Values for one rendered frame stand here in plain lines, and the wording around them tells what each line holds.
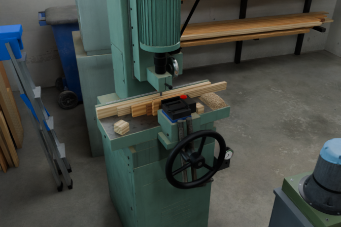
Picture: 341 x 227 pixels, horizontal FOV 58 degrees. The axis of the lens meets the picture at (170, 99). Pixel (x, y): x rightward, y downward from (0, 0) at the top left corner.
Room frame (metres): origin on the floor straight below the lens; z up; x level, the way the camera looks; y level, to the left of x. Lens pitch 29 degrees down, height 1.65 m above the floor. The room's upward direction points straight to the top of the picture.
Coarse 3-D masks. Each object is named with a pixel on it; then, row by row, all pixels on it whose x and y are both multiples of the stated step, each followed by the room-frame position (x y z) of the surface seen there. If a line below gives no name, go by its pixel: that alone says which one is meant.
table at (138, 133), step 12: (204, 108) 1.25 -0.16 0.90; (228, 108) 1.27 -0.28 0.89; (108, 120) 1.15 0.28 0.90; (132, 120) 1.15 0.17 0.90; (144, 120) 1.15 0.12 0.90; (156, 120) 1.15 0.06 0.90; (204, 120) 1.21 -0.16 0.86; (216, 120) 1.24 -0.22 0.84; (108, 132) 1.06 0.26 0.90; (132, 132) 1.06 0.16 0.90; (144, 132) 1.07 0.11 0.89; (156, 132) 1.10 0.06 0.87; (108, 144) 1.04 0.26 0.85; (120, 144) 1.02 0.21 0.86; (132, 144) 1.05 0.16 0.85; (168, 144) 1.02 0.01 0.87
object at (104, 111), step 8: (184, 88) 1.37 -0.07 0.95; (192, 88) 1.38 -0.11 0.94; (144, 96) 1.28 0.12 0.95; (152, 96) 1.28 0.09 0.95; (160, 96) 1.30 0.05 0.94; (112, 104) 1.20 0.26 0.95; (120, 104) 1.21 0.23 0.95; (96, 112) 1.17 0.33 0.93; (104, 112) 1.17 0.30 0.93; (112, 112) 1.19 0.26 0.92
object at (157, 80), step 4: (148, 68) 1.34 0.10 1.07; (152, 68) 1.34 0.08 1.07; (148, 72) 1.33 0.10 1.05; (152, 72) 1.29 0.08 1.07; (148, 76) 1.33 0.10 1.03; (152, 76) 1.29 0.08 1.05; (156, 76) 1.25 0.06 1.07; (160, 76) 1.25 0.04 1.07; (164, 76) 1.25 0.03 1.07; (168, 76) 1.25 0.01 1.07; (148, 80) 1.33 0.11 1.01; (152, 80) 1.29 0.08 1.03; (156, 80) 1.25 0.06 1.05; (160, 80) 1.23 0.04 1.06; (164, 80) 1.24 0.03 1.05; (168, 80) 1.25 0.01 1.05; (152, 84) 1.29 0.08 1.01; (156, 84) 1.25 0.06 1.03; (160, 84) 1.23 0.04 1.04; (168, 84) 1.25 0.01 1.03; (156, 88) 1.25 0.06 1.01; (160, 88) 1.23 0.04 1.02; (164, 88) 1.24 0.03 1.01
